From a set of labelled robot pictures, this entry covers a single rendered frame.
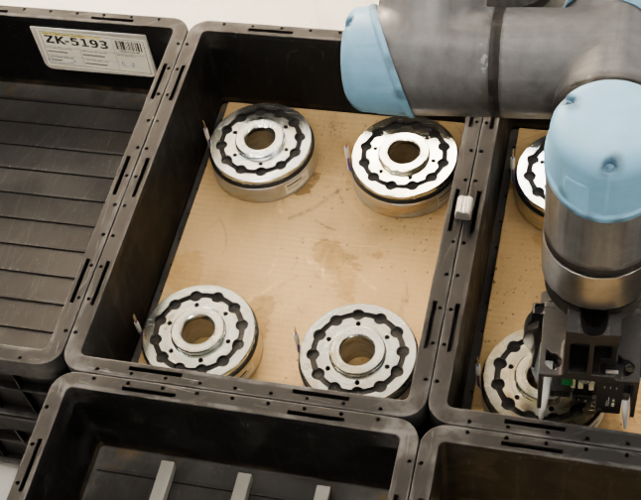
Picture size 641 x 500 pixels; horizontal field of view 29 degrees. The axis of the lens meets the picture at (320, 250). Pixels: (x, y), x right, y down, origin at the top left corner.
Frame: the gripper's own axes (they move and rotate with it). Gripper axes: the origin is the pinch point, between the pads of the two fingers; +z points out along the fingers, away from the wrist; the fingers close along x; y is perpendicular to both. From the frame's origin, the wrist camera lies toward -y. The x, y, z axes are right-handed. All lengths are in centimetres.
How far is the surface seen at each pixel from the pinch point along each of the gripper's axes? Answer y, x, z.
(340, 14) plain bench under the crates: -57, -32, 15
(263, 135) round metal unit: -24.6, -32.4, -0.4
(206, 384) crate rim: 7.6, -29.1, -8.1
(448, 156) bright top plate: -22.6, -13.9, -1.2
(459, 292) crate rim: -3.0, -10.4, -8.0
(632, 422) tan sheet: 1.9, 4.1, 2.0
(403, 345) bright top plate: -1.7, -15.3, -1.0
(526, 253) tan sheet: -14.3, -5.9, 2.0
